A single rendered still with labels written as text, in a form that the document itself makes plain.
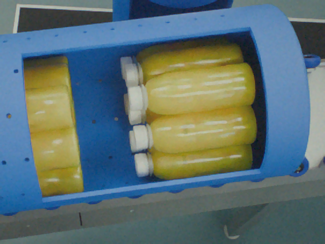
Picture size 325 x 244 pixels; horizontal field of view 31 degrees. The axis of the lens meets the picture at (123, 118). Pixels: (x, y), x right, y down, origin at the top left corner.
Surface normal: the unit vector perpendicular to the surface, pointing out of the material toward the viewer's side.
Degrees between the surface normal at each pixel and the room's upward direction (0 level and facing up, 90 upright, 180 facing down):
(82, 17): 0
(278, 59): 2
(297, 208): 0
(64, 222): 70
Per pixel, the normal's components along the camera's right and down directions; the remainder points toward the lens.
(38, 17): 0.02, -0.35
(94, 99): 0.09, 0.18
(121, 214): 0.14, 0.76
